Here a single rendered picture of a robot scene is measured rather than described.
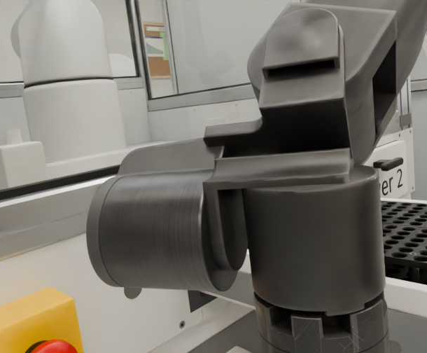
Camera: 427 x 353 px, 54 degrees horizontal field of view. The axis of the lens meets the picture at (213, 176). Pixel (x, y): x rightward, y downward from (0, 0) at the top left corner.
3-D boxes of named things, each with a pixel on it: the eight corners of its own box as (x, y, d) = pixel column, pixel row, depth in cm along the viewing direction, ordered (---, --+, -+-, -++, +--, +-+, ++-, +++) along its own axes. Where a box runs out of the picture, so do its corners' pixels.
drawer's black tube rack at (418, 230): (486, 263, 47) (485, 207, 46) (432, 336, 35) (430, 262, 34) (312, 237, 63) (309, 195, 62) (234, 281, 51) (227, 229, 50)
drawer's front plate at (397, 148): (407, 192, 89) (405, 140, 87) (340, 232, 69) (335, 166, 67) (399, 191, 90) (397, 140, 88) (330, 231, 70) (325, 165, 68)
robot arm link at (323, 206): (378, 156, 14) (376, 137, 19) (191, 169, 17) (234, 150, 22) (390, 344, 15) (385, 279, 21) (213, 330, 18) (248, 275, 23)
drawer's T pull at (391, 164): (404, 164, 77) (403, 156, 77) (387, 171, 72) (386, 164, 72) (384, 164, 80) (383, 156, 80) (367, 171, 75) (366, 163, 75)
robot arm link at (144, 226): (341, -2, 19) (355, 122, 26) (124, 42, 23) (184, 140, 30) (344, 237, 13) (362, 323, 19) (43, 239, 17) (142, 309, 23)
